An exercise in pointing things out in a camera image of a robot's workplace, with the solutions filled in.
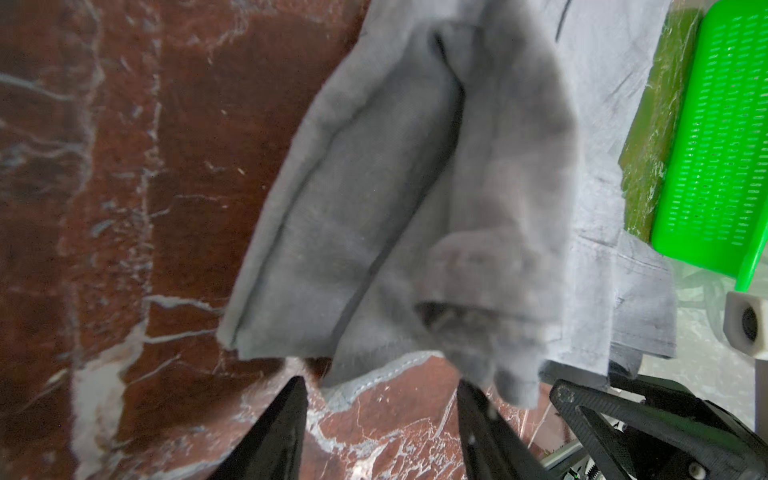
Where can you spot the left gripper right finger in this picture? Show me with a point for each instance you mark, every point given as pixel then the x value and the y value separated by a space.
pixel 491 448

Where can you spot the grey long sleeve shirt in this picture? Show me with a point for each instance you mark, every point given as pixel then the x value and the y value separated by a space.
pixel 455 188

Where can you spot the green plastic basket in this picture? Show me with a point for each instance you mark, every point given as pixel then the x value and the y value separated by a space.
pixel 712 211

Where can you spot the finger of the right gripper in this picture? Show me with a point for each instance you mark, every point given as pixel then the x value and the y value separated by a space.
pixel 666 433

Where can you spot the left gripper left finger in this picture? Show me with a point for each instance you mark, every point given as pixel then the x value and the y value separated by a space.
pixel 272 448

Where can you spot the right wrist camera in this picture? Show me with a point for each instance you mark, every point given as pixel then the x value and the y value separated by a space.
pixel 745 324

